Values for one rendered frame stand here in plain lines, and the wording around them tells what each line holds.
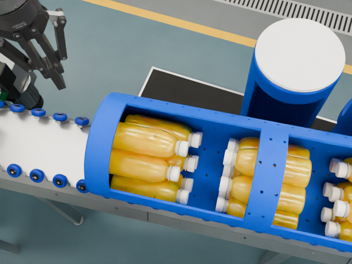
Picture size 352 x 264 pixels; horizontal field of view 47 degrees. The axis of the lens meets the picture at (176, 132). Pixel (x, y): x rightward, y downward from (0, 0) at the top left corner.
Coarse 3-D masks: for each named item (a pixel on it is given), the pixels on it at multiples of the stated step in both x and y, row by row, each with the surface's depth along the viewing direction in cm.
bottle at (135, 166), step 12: (120, 156) 102; (132, 156) 102; (144, 156) 103; (120, 168) 102; (132, 168) 101; (144, 168) 101; (156, 168) 101; (168, 168) 102; (144, 180) 103; (156, 180) 102; (168, 180) 103
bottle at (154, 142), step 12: (120, 132) 100; (132, 132) 100; (144, 132) 100; (156, 132) 100; (168, 132) 102; (120, 144) 101; (132, 144) 100; (144, 144) 99; (156, 144) 99; (168, 144) 99; (180, 144) 100; (156, 156) 101; (168, 156) 101
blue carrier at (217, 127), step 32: (128, 96) 105; (96, 128) 97; (192, 128) 118; (224, 128) 115; (256, 128) 97; (288, 128) 98; (96, 160) 96; (256, 160) 92; (320, 160) 114; (96, 192) 103; (128, 192) 100; (192, 192) 116; (256, 192) 91; (320, 192) 115; (256, 224) 96; (320, 224) 110
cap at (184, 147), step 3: (183, 141) 101; (186, 141) 101; (183, 144) 100; (186, 144) 100; (180, 147) 100; (183, 147) 100; (186, 147) 100; (180, 150) 100; (183, 150) 100; (186, 150) 101; (180, 153) 100; (183, 153) 100; (186, 153) 102; (183, 156) 101
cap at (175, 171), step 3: (174, 168) 102; (177, 168) 102; (171, 171) 102; (174, 171) 102; (177, 171) 102; (171, 174) 102; (174, 174) 101; (177, 174) 101; (171, 177) 102; (174, 177) 102; (177, 177) 102; (171, 180) 103; (174, 180) 102; (177, 180) 103
